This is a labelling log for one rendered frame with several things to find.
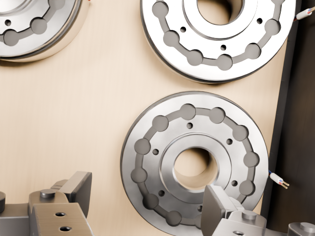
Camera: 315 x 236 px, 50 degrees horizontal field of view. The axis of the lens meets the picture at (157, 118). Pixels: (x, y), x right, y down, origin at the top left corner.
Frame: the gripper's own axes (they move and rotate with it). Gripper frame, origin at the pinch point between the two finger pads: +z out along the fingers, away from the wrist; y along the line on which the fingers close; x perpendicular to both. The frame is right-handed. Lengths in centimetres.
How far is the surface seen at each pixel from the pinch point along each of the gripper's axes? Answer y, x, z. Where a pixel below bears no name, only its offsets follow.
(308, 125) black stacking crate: 10.1, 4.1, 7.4
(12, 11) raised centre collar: -9.7, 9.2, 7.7
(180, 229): 2.7, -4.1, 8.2
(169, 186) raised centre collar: 1.5, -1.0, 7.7
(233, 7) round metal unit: 4.8, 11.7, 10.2
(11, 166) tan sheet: -10.4, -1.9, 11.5
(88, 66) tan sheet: -5.3, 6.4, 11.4
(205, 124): 3.5, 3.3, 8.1
